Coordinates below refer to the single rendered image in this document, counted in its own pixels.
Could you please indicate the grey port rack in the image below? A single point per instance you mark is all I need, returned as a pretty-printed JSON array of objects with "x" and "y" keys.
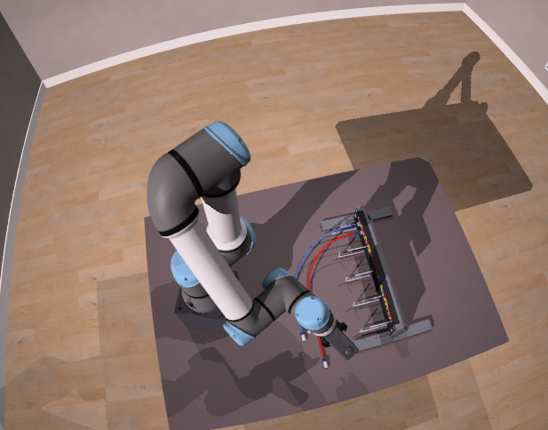
[{"x": 380, "y": 275}]

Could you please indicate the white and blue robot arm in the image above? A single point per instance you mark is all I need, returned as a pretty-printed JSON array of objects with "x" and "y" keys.
[{"x": 206, "y": 166}]

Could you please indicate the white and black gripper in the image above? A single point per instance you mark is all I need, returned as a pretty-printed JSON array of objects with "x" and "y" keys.
[{"x": 342, "y": 327}]

